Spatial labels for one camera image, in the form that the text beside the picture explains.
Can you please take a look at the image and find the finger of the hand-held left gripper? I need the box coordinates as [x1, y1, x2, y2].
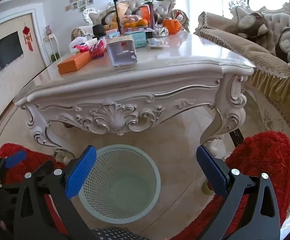
[0, 151, 26, 180]

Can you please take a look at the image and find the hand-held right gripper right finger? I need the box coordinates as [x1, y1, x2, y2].
[196, 144, 282, 240]

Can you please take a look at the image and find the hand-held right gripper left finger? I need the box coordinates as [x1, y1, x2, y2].
[12, 144, 97, 240]

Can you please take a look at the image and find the mint plastic mesh basket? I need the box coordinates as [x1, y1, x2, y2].
[78, 144, 161, 217]

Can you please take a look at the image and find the orange box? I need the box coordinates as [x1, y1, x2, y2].
[58, 52, 93, 75]

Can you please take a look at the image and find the red white snack packet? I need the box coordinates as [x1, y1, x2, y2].
[88, 40, 108, 60]

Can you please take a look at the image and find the grey box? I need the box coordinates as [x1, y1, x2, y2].
[106, 36, 138, 67]

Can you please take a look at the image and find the white patterned packet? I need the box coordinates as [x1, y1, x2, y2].
[147, 38, 167, 48]

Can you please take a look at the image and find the light teal box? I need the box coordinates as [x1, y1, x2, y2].
[124, 31, 148, 48]

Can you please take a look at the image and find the red fluffy slipper, left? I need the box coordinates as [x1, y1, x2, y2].
[0, 143, 69, 240]

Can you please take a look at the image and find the red fluffy slipper,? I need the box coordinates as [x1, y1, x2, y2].
[177, 131, 290, 240]
[0, 143, 69, 240]

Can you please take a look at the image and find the red fluffy slipper, right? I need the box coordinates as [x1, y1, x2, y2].
[177, 131, 290, 240]

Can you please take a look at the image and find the star-printed dark cushion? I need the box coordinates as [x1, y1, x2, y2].
[90, 227, 148, 240]

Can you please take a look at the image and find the ornate white coffee table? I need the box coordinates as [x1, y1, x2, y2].
[13, 31, 256, 153]

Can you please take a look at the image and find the white plant stand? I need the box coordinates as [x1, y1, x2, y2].
[43, 33, 62, 63]

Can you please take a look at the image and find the beige fringed sofa cover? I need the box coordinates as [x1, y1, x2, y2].
[194, 11, 290, 140]

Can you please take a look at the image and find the armchair with lace cover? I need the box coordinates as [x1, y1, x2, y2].
[71, 26, 95, 42]

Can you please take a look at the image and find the black cylinder speaker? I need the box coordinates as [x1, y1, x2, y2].
[93, 24, 106, 37]

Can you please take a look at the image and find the brown patterned pillow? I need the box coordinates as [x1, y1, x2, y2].
[276, 27, 290, 61]
[236, 12, 269, 39]

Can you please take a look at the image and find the orange mug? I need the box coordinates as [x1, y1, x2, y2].
[163, 19, 182, 35]

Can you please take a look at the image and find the glass fruit tray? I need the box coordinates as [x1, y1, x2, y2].
[122, 15, 150, 30]

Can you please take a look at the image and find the round patterned pillow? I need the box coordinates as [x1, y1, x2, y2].
[102, 12, 116, 26]

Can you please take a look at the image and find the purple glass vase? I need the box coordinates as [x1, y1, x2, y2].
[148, 4, 158, 29]

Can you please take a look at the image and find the yellow snack bag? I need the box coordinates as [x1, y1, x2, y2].
[116, 2, 131, 22]

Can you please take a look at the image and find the ornate tufted sofa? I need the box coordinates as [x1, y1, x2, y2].
[229, 0, 290, 60]

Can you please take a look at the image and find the red gift box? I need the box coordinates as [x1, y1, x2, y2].
[138, 6, 150, 20]

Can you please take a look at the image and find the black wall television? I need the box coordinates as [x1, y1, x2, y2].
[0, 32, 24, 81]

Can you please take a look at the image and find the red knot wall ornament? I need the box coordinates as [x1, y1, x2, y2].
[23, 24, 33, 52]

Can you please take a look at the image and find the group of wall photos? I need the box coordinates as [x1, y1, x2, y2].
[65, 0, 104, 13]

